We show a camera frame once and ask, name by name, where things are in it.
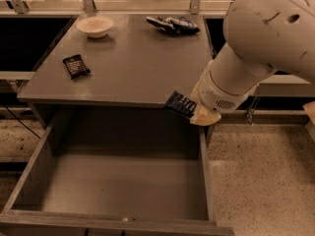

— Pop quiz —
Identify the black cable on floor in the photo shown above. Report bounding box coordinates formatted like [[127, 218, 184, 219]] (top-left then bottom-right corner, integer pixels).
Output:
[[0, 103, 42, 141]]

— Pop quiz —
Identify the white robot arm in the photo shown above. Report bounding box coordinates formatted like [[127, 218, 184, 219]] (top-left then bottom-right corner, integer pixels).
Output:
[[190, 0, 315, 126]]

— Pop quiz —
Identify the grey cabinet with flat top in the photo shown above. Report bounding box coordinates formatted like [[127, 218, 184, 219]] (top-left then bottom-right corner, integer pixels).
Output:
[[18, 15, 212, 143]]

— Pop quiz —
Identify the white gripper with vent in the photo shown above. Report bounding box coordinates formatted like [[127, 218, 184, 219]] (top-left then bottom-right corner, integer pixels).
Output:
[[189, 60, 260, 126]]

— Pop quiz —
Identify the black snack bar wrapper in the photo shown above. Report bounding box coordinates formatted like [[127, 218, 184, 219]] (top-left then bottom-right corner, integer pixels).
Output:
[[63, 54, 91, 80]]

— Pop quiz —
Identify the blue white chip bag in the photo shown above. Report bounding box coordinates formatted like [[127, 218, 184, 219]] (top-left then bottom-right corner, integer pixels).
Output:
[[146, 16, 200, 34]]

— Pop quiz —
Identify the white bowl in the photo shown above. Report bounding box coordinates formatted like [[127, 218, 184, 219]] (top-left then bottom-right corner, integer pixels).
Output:
[[77, 16, 114, 38]]

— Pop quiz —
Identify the open grey top drawer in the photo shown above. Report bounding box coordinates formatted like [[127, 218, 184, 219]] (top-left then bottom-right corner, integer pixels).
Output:
[[1, 106, 234, 236]]

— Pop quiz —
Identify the blue rxbar blueberry wrapper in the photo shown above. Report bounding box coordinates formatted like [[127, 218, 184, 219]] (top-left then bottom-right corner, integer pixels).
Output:
[[164, 90, 197, 118]]

